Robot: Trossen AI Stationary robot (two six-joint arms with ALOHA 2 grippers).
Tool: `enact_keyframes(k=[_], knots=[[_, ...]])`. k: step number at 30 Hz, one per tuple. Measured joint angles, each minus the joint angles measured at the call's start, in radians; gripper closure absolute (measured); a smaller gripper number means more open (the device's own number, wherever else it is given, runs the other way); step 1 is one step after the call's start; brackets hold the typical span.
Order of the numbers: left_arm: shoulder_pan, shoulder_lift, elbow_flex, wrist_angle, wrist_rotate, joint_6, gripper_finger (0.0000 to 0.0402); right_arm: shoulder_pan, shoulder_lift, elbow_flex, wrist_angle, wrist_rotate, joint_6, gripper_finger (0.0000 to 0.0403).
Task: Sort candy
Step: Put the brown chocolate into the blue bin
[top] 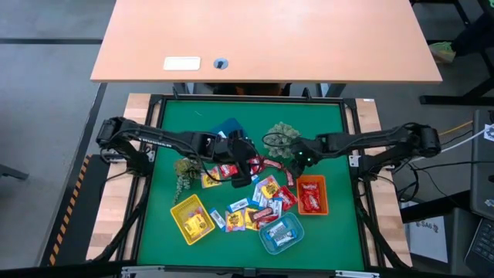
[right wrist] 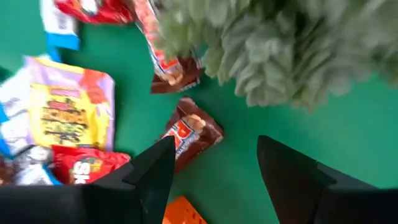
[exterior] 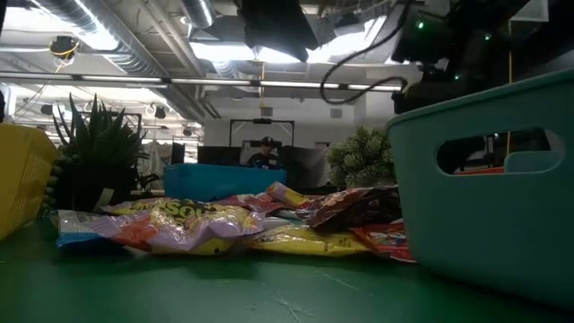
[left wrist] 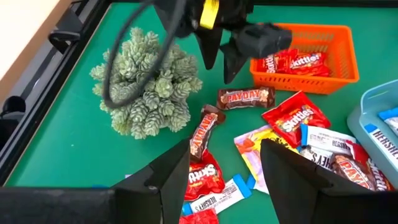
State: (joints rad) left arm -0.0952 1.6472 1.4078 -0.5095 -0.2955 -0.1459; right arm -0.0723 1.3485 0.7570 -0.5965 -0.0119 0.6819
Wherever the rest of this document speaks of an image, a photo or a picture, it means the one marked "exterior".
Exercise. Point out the red brown chocolate bar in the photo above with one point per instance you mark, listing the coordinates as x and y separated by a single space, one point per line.
359 206

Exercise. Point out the red Skittles pack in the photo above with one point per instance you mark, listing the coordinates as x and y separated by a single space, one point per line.
385 240
255 203

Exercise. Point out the yellow Sour Patch pack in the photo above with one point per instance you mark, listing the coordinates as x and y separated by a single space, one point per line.
305 240
287 195
188 224

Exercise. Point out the succulent plant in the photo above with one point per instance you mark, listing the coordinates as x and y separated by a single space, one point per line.
98 152

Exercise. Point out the long ceiling light bar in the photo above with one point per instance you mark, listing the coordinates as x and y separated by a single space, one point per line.
291 84

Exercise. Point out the pale green pinecone plant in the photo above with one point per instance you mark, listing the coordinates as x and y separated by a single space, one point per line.
363 157

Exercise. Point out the person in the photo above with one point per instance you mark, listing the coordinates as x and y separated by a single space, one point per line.
264 159

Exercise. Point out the orange plastic basket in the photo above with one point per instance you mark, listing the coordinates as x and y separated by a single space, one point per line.
484 171

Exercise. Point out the black monitor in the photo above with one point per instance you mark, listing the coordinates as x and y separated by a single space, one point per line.
220 155

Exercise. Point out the black chair back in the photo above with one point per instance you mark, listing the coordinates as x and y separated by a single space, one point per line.
305 166

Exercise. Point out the dark blue plastic tray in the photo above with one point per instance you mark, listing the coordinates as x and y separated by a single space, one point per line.
215 181

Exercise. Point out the teal plastic basket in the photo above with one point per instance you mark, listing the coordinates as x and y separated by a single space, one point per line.
493 233

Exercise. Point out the green table mat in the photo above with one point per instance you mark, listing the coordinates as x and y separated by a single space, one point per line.
179 291

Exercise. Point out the yellow plastic basket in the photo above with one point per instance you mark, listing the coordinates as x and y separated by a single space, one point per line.
22 179

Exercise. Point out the grey wall vent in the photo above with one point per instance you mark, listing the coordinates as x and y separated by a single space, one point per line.
266 111
336 113

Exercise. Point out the black frame stand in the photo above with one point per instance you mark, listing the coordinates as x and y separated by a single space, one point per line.
262 120

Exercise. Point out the round metal air duct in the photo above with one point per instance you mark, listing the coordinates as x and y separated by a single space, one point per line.
134 63

